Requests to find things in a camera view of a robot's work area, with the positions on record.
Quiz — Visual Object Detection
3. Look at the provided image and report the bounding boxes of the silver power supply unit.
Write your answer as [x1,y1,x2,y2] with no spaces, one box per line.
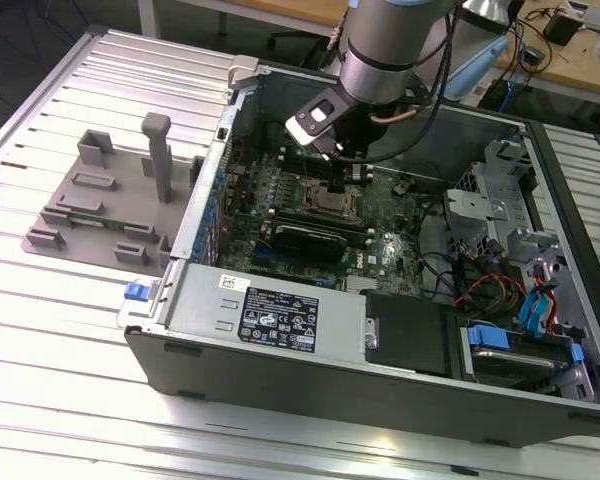
[164,263,369,366]

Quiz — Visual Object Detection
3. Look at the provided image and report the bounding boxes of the green RAM stick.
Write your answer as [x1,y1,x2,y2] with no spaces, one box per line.
[67,212,154,231]

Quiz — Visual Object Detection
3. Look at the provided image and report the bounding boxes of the white desk frame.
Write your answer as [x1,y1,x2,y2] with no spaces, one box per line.
[137,0,351,41]

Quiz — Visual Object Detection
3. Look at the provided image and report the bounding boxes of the hard disk in blue carrier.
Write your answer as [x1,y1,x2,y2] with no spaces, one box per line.
[462,323,589,396]

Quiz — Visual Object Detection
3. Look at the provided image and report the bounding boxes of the wooden workbench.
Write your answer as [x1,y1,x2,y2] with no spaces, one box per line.
[494,0,600,99]

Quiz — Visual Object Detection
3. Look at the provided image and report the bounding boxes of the green motherboard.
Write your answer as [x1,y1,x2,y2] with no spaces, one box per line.
[217,144,431,301]

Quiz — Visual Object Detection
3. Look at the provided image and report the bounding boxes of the black drive bay box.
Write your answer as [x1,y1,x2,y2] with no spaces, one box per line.
[364,291,464,377]

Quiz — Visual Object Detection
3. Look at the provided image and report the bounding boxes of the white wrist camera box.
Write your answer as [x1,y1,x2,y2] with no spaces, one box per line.
[284,88,349,147]

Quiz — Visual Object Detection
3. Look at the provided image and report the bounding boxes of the silver metal drive cage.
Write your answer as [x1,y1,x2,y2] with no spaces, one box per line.
[442,134,571,321]

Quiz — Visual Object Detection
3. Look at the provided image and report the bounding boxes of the red flat data cable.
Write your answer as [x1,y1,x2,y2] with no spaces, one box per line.
[547,287,562,336]

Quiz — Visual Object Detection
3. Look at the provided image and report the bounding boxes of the black graphics card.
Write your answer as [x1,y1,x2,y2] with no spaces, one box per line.
[271,223,350,265]

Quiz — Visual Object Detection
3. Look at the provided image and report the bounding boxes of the black RAM slot bank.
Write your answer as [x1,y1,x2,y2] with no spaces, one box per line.
[278,145,376,185]
[268,208,376,246]

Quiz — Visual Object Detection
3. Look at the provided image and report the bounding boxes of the CPU socket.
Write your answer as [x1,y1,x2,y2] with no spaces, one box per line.
[303,178,366,217]

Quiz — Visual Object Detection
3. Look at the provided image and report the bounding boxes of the grey plastic parts rack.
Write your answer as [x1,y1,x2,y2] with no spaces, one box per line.
[21,113,204,274]

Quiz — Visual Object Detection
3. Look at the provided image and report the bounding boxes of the blue flat data cable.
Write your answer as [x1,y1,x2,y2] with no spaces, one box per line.
[519,284,556,336]

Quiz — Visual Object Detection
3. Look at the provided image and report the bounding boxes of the black open PC case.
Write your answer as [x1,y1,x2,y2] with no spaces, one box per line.
[114,54,600,449]

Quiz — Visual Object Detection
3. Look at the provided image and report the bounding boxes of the red yellow black wire bundle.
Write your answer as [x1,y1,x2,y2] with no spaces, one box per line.
[454,272,524,306]

